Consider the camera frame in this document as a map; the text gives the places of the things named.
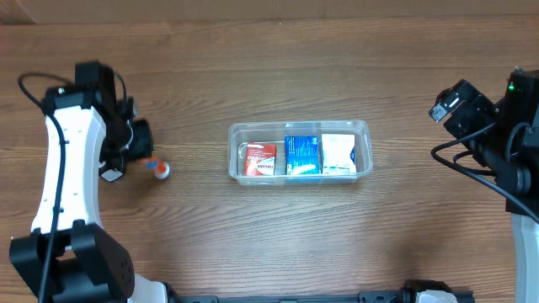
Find dark brown medicine bottle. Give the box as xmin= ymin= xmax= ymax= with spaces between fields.
xmin=99 ymin=162 xmax=124 ymax=183

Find orange vitamin tablet tube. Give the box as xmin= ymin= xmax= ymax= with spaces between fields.
xmin=141 ymin=157 xmax=170 ymax=180

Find clear plastic container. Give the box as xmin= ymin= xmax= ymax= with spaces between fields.
xmin=228 ymin=120 xmax=374 ymax=185

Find blue medicine box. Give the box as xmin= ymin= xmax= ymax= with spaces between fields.
xmin=285 ymin=136 xmax=321 ymax=176

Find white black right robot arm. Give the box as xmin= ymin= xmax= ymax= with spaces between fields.
xmin=429 ymin=68 xmax=538 ymax=302

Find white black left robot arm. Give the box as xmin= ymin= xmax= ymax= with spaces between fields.
xmin=9 ymin=61 xmax=177 ymax=303

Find red Panadol box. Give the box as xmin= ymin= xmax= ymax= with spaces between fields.
xmin=244 ymin=142 xmax=277 ymax=176

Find white medicine box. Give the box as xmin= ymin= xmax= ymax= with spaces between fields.
xmin=321 ymin=134 xmax=357 ymax=175

